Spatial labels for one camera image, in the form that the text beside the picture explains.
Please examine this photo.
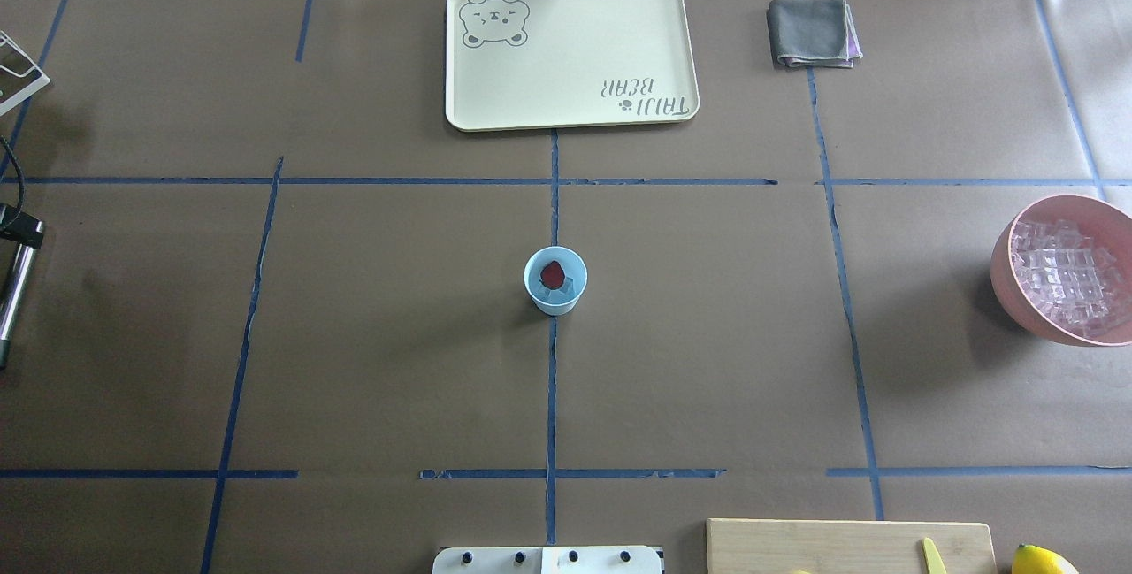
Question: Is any steel muddler black tip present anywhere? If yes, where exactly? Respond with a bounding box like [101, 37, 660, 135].
[1, 245, 37, 370]

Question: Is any red strawberry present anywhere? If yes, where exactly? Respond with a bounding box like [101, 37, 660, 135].
[540, 260, 566, 289]

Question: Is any light blue plastic cup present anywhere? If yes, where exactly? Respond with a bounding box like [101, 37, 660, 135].
[523, 245, 589, 317]

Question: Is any clear ice cubes pile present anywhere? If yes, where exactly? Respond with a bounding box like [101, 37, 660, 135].
[1010, 219, 1131, 339]

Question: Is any cream bear tray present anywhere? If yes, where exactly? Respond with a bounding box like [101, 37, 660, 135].
[445, 0, 700, 132]

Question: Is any bamboo cutting board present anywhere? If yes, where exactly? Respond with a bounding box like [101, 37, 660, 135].
[705, 519, 998, 573]

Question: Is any grey folded cloth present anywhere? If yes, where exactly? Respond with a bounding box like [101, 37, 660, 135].
[767, 0, 864, 69]

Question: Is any yellow plastic knife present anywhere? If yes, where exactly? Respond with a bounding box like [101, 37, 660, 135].
[921, 537, 947, 574]

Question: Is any pink bowl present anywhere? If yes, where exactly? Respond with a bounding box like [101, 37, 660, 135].
[991, 194, 1131, 348]

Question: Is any yellow lemon lower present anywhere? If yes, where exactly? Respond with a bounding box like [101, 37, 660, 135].
[1011, 543, 1079, 574]

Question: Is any white wire cup rack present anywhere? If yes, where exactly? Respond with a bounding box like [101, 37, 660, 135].
[0, 31, 51, 115]

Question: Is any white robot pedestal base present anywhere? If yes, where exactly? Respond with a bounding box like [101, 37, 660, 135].
[432, 545, 666, 573]

